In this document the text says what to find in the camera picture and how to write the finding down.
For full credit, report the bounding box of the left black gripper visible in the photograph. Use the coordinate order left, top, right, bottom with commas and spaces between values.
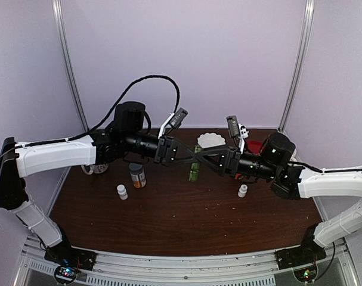
123, 130, 199, 167

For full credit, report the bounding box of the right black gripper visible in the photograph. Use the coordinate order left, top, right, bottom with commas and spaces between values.
196, 144, 279, 181

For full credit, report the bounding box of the green weekly pill organizer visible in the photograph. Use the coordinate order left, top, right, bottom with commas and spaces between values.
188, 145, 202, 182

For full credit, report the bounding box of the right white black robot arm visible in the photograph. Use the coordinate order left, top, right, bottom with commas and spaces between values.
187, 132, 362, 263

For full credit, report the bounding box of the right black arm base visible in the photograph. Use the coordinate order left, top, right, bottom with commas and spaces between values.
275, 245, 327, 284

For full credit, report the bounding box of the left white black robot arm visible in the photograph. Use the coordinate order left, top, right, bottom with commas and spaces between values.
0, 101, 231, 265

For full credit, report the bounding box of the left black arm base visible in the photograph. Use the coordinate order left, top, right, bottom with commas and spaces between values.
40, 226, 97, 285

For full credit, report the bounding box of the white fluted ceramic bowl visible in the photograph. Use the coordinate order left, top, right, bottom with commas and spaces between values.
197, 132, 226, 149

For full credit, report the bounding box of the grey lid pill bottle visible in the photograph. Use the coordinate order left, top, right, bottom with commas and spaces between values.
129, 163, 146, 189

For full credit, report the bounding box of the red floral plate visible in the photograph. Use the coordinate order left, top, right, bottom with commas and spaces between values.
246, 140, 262, 155

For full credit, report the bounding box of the small white pill bottle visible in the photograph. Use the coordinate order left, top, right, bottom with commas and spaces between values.
116, 184, 128, 200

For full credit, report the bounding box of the paper cup with orange contents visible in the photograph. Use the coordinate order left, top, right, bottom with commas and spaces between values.
81, 164, 109, 175

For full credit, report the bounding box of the cream ceramic mug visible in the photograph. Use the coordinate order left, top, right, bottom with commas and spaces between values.
289, 149, 298, 163

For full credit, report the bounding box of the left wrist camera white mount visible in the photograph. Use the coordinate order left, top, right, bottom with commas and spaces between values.
157, 108, 188, 138

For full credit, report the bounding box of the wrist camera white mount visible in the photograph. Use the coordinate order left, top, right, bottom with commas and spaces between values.
226, 116, 249, 154
157, 108, 188, 138

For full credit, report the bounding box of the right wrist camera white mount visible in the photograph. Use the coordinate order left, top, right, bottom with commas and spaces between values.
226, 116, 249, 154

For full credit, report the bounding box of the front aluminium rail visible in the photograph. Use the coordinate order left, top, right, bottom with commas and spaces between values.
11, 235, 361, 285

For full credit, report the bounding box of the right aluminium frame post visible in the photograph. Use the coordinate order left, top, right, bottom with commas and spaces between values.
278, 0, 315, 133

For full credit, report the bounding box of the aluminium frame post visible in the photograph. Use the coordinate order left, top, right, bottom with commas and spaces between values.
278, 0, 315, 133
52, 0, 89, 131

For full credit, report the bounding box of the left aluminium frame post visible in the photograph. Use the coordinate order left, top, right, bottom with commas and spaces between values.
52, 0, 89, 131

